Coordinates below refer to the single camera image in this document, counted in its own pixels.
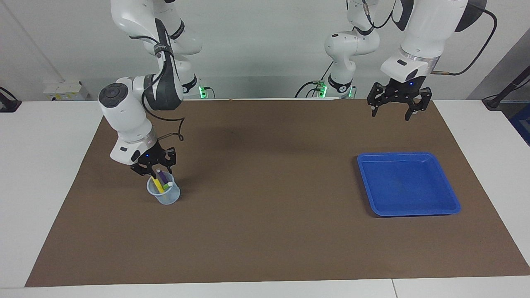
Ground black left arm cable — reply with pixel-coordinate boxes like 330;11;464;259
361;0;497;76

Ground blue plastic tray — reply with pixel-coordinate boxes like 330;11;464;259
357;151;461;217

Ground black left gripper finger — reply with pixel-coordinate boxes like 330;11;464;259
404;88;432;121
367;83;393;117

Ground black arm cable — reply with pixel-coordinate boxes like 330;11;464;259
128;35;186;141
361;0;497;76

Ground clear plastic cup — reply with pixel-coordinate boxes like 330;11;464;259
147;172;181;205

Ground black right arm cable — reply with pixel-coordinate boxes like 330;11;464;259
128;35;186;141

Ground blue box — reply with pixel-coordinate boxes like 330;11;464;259
508;103;530;146

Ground black right base cables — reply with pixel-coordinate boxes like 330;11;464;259
195;79;216;100

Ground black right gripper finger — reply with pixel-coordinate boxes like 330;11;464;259
163;148;177;173
130;163;153;178

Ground brown table mat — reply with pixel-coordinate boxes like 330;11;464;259
25;99;530;287

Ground white power strip box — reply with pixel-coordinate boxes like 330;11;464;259
43;80;89;102

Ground black stand with pole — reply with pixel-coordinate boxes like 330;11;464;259
482;66;530;111

